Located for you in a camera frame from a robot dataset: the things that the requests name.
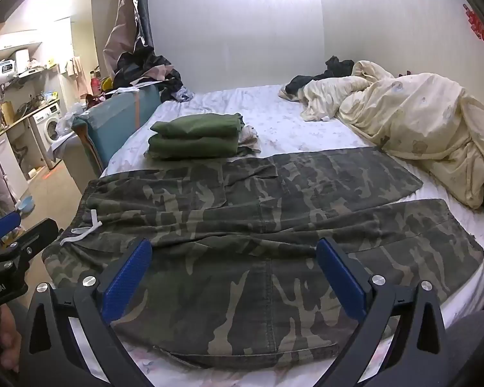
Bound wooden kitchen counter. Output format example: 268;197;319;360
0;97;61;143

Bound bed with white floral sheet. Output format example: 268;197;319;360
65;84;484;387

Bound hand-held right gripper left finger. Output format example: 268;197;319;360
20;238;154;387

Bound red wall decoration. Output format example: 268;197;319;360
463;3;484;47

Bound white washing machine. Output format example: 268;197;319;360
29;103;64;170

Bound teal upholstered headboard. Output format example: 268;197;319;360
72;84;162;175

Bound dark curtain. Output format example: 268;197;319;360
130;0;155;49

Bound blue bowl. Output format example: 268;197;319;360
16;195;36;214

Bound black clothing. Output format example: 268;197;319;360
286;56;356;99

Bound camouflage pants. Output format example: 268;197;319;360
42;146;484;369

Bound white patterned cloth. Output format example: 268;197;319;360
236;125;261;156

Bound cream patterned duvet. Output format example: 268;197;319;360
278;60;484;210

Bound pile of dark clothes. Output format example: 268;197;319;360
114;44;195;103

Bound white plastic bag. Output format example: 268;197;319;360
56;103;85;138

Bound pink hanging towel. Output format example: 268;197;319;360
66;56;90;98

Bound person's left hand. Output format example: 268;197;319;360
0;303;25;374

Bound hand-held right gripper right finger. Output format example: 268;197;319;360
315;237;448;387

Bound white kitchen cabinet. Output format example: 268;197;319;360
0;134;30;199

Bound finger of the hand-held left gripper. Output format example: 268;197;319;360
0;217;62;269
0;211;23;243

